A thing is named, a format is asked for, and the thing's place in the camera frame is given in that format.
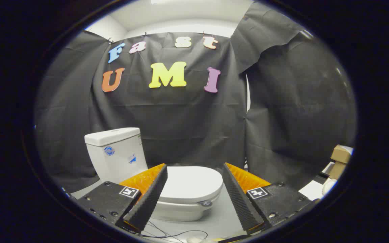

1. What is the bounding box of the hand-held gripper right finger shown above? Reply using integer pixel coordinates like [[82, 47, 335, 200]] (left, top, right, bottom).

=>
[[222, 162, 320, 235]]

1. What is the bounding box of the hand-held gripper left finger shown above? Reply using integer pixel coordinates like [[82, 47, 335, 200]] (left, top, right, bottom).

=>
[[75, 163, 168, 233]]

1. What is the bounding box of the white toilet lid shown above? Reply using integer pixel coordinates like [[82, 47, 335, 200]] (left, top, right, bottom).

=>
[[158, 166, 224, 208]]

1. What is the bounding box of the white ceramic toilet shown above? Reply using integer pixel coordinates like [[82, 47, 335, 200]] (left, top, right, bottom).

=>
[[84, 127, 224, 222]]

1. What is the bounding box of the white toilet tank cover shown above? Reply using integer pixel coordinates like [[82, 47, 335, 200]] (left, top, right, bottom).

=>
[[84, 127, 141, 147]]

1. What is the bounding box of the white flat board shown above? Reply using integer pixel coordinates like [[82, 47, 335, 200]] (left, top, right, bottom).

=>
[[298, 180, 324, 201]]

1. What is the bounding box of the black backdrop cloth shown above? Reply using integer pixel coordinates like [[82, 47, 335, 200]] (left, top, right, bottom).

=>
[[34, 2, 357, 193]]

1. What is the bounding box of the brown cardboard box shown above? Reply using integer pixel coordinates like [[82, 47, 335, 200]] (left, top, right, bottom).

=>
[[328, 144, 352, 180]]

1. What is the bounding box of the thin black cable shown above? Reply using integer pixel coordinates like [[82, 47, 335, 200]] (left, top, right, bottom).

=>
[[127, 219, 209, 243]]

